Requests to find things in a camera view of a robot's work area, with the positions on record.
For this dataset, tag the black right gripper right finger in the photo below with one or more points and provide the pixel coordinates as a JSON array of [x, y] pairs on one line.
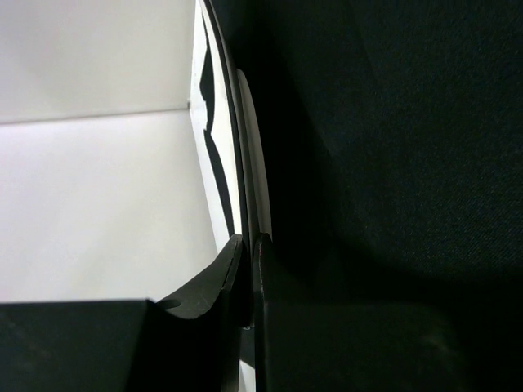
[[378, 333]]

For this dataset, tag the white square plate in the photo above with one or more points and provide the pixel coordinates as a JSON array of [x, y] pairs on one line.
[[227, 138]]

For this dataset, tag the black cloth placemat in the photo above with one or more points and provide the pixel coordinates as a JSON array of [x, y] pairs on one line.
[[393, 140]]

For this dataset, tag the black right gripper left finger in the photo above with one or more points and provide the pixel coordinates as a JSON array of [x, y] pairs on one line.
[[188, 341]]

